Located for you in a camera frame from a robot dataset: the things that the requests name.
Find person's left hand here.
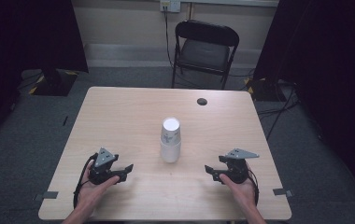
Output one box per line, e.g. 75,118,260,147
77,161,121,213

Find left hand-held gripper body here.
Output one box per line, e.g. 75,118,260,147
88,147,120,185

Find black stand base yellow tape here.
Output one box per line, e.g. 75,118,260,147
27,67,79,97
244,76,293,103

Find dark curtain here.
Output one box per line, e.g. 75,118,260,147
0,0,90,147
252,0,355,199

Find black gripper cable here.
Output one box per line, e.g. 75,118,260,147
247,167,260,207
73,151,100,210

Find white wall socket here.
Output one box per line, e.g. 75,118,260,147
159,0,182,14

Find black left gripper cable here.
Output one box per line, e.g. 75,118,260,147
73,151,100,210

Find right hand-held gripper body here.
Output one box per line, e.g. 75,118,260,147
218,147,260,185

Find white paper cup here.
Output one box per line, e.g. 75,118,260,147
159,139,182,164
161,117,182,147

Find black folding chair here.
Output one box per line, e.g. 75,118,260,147
171,20,240,91

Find black power cable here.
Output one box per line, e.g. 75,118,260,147
163,7,176,69

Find grey tape strip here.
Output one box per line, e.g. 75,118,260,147
33,190,60,202
272,188,294,198

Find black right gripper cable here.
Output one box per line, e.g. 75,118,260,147
247,167,260,207

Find black floor cable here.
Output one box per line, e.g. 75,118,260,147
257,91,301,118
264,81,295,142

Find person's right hand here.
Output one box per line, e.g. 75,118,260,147
219,161,258,212

